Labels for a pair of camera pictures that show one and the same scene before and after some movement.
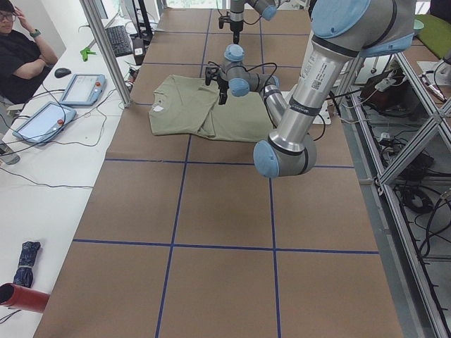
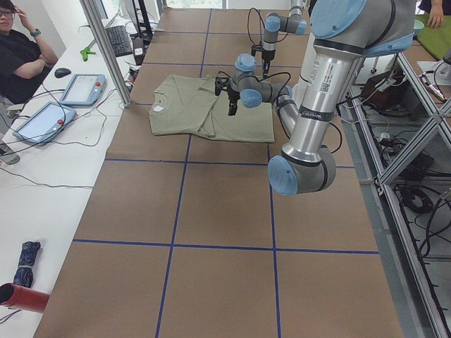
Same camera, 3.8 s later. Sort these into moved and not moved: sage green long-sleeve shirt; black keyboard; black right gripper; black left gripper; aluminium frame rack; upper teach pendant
Moved: black right gripper; black left gripper
Not moved: black keyboard; upper teach pendant; sage green long-sleeve shirt; aluminium frame rack
